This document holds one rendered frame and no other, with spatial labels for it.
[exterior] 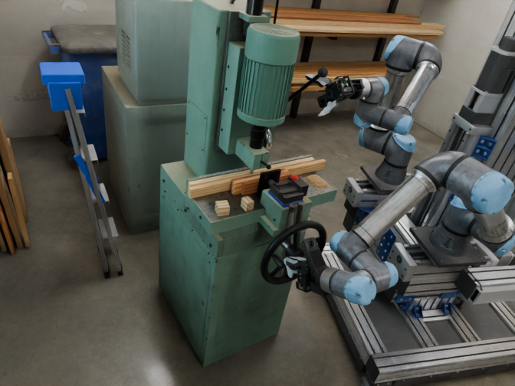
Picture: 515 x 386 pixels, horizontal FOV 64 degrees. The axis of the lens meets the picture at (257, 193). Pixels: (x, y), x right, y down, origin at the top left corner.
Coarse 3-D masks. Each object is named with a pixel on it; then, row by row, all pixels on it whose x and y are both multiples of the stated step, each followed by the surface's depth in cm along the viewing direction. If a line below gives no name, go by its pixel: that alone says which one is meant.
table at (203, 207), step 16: (304, 176) 178; (320, 176) 180; (224, 192) 159; (256, 192) 162; (320, 192) 169; (192, 208) 154; (208, 208) 149; (240, 208) 152; (256, 208) 153; (208, 224) 144; (224, 224) 147; (240, 224) 152; (272, 224) 152
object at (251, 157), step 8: (248, 136) 164; (240, 144) 160; (248, 144) 158; (240, 152) 161; (248, 152) 156; (256, 152) 154; (264, 152) 155; (248, 160) 157; (256, 160) 154; (264, 160) 157; (256, 168) 157
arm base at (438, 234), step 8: (440, 224) 164; (432, 232) 167; (440, 232) 162; (448, 232) 159; (456, 232) 157; (432, 240) 164; (440, 240) 161; (448, 240) 159; (456, 240) 158; (464, 240) 158; (440, 248) 161; (448, 248) 160; (456, 248) 159; (464, 248) 159; (456, 256) 160
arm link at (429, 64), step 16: (432, 48) 169; (416, 64) 173; (432, 64) 166; (416, 80) 163; (400, 96) 163; (416, 96) 160; (384, 112) 157; (400, 112) 156; (384, 128) 159; (400, 128) 154
